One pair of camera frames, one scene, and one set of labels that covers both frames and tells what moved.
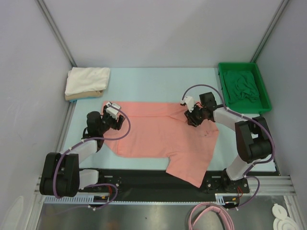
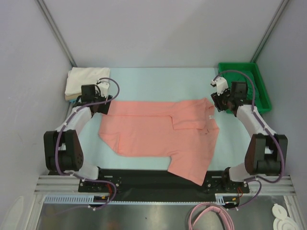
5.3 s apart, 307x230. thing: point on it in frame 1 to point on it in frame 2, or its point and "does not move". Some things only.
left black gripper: [116, 125] to [104, 108]
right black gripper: [193, 116] to [218, 101]
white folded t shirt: [82, 79] does not move
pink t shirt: [160, 129] does not move
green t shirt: [240, 85] does not move
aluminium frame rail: [266, 185] does not move
